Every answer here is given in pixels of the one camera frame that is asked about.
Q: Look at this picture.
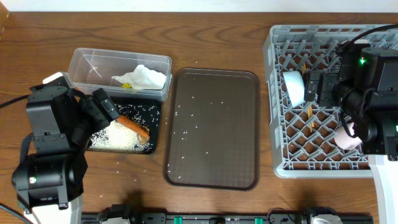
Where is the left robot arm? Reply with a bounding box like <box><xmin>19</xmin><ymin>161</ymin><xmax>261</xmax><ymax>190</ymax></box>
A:
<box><xmin>12</xmin><ymin>86</ymin><xmax>119</xmax><ymax>223</ymax></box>

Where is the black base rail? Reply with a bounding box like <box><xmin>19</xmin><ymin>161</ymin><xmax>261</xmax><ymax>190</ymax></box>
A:
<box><xmin>81</xmin><ymin>205</ymin><xmax>374</xmax><ymax>224</ymax></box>

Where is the foil snack wrapper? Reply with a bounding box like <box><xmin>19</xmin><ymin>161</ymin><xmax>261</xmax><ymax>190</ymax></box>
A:
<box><xmin>121</xmin><ymin>83</ymin><xmax>132</xmax><ymax>89</ymax></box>

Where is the pink cup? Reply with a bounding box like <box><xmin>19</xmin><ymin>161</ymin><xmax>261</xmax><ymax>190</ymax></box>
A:
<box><xmin>334</xmin><ymin>127</ymin><xmax>362</xmax><ymax>150</ymax></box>

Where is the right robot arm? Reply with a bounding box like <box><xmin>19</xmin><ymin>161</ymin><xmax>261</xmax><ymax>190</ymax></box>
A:
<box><xmin>303</xmin><ymin>44</ymin><xmax>397</xmax><ymax>223</ymax></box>

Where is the clear plastic bin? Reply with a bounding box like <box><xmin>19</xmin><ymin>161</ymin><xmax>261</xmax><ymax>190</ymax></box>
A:
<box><xmin>68</xmin><ymin>48</ymin><xmax>172</xmax><ymax>101</ymax></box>

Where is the black plastic bin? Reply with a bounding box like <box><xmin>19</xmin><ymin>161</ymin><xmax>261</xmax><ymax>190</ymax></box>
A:
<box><xmin>85</xmin><ymin>96</ymin><xmax>162</xmax><ymax>155</ymax></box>

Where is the light blue rice bowl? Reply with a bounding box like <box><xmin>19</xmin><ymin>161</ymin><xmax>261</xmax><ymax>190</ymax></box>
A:
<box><xmin>283</xmin><ymin>71</ymin><xmax>305</xmax><ymax>108</ymax></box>

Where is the white napkin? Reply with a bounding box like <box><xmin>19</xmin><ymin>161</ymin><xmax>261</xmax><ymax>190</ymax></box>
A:
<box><xmin>111</xmin><ymin>65</ymin><xmax>166</xmax><ymax>90</ymax></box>

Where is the spilled rice pile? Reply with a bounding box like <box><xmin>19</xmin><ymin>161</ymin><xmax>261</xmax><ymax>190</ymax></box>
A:
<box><xmin>88</xmin><ymin>104</ymin><xmax>159</xmax><ymax>154</ymax></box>

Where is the grey dishwasher rack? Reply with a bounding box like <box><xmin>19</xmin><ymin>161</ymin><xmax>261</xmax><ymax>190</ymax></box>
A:
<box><xmin>262</xmin><ymin>24</ymin><xmax>398</xmax><ymax>179</ymax></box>

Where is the orange carrot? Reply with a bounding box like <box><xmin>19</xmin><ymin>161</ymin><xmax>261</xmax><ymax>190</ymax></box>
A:
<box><xmin>117</xmin><ymin>115</ymin><xmax>150</xmax><ymax>139</ymax></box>

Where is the brown plastic serving tray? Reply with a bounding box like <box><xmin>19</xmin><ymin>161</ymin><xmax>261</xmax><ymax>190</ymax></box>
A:
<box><xmin>163</xmin><ymin>68</ymin><xmax>260</xmax><ymax>191</ymax></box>

